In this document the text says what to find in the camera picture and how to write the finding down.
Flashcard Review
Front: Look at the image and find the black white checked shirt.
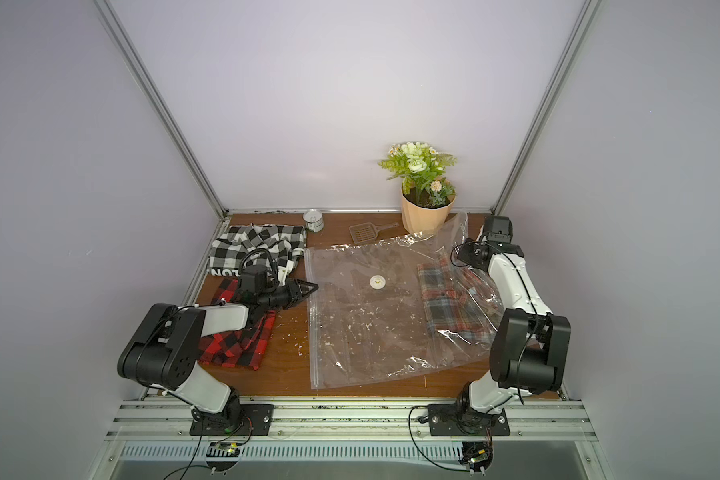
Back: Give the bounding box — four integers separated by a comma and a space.
208, 225, 307, 284

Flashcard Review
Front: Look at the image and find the multicolour tartan shirt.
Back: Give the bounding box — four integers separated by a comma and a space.
417, 257, 504, 348

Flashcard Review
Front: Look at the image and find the red black checked shirt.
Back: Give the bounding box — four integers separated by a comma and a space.
198, 277, 276, 370

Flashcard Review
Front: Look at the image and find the clear plastic vacuum bag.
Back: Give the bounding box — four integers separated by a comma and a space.
305, 213, 491, 390

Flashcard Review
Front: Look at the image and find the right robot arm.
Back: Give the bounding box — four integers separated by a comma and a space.
452, 239, 571, 416

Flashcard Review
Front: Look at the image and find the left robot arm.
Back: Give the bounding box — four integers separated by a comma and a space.
117, 279, 319, 414

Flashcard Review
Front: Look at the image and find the small labelled tin can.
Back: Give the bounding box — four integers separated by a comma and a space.
303, 209, 324, 233

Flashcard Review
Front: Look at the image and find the potted artificial flower plant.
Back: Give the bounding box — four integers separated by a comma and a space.
378, 142, 457, 234

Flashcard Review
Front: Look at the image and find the brown plastic scoop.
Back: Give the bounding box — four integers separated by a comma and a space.
349, 222, 399, 245

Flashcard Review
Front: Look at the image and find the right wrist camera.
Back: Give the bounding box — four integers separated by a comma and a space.
481, 214, 513, 244

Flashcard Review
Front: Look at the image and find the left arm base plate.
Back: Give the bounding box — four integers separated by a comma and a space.
189, 403, 274, 437

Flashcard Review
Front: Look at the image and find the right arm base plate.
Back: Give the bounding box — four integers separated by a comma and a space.
425, 404, 511, 437

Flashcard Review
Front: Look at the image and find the aluminium rail frame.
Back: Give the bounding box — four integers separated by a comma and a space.
86, 395, 616, 480

